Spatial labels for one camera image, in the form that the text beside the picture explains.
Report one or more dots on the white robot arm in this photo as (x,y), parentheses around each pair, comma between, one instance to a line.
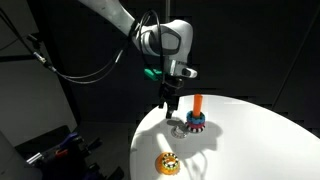
(171,42)

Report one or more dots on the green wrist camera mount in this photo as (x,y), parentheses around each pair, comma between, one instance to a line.
(153,74)

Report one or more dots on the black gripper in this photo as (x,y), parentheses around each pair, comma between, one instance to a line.
(168,94)

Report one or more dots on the vertical metal pole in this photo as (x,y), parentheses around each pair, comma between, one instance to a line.
(167,10)

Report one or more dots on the white round pedestal table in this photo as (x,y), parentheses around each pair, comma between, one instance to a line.
(241,141)

